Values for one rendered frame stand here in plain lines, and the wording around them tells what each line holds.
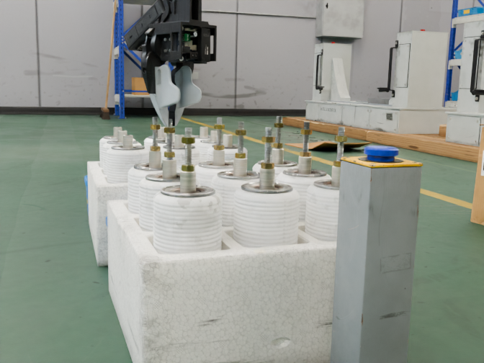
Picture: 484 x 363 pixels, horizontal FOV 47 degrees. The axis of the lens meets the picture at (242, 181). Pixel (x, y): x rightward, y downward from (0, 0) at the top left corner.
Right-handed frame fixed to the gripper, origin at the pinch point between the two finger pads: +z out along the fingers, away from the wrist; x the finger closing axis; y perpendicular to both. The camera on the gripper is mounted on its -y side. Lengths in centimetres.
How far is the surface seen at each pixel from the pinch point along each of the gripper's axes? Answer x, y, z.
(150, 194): -4.7, 1.5, 11.5
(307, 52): 564, -394, -51
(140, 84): 341, -463, -4
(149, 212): -4.7, 1.3, 14.3
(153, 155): 4.5, -9.3, 7.3
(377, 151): 1.9, 35.8, 2.1
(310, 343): 5.3, 25.2, 30.8
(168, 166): -0.9, 1.2, 7.6
